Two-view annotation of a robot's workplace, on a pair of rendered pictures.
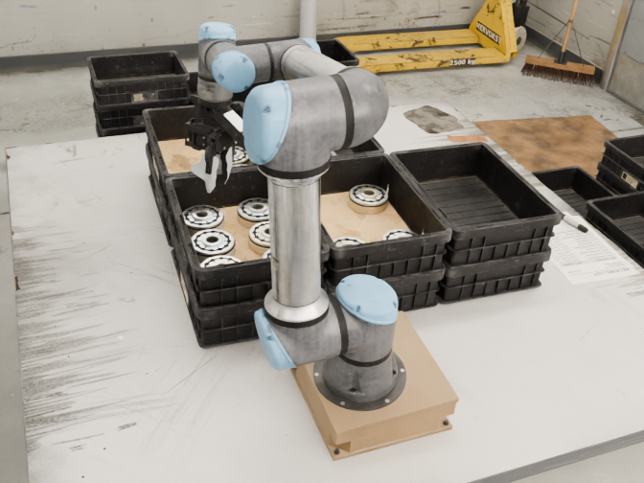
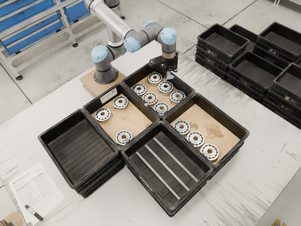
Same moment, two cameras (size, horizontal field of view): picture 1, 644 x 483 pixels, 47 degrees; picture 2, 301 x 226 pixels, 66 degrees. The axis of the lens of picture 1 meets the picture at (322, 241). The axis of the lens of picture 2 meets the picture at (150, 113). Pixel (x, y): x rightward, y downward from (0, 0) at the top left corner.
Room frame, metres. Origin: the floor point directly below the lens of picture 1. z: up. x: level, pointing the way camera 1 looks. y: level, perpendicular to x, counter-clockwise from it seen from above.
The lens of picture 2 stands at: (2.35, -0.11, 2.07)
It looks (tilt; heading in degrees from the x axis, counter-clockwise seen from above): 56 degrees down; 165
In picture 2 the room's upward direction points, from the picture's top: 6 degrees counter-clockwise
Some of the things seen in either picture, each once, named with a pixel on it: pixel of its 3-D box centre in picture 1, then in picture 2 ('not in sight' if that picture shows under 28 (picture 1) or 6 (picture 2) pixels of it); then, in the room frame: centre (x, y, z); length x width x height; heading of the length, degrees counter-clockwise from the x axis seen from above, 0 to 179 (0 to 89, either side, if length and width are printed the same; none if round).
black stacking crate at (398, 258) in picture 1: (360, 218); (121, 118); (1.56, -0.09, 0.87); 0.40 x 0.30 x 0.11; 21
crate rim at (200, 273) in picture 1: (242, 216); (157, 87); (1.45, 0.19, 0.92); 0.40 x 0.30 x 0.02; 21
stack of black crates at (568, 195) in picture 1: (570, 217); not in sight; (2.63, -1.02, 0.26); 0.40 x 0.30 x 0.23; 23
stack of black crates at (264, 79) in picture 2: not in sight; (251, 80); (1.24, 1.22, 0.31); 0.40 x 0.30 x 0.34; 23
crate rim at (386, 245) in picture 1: (362, 200); (120, 114); (1.56, -0.09, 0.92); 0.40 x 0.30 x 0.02; 21
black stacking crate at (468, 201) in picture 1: (467, 202); (80, 148); (1.67, -0.37, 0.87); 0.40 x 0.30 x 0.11; 21
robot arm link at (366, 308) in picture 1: (362, 315); (101, 57); (1.08, -0.09, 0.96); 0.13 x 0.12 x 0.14; 114
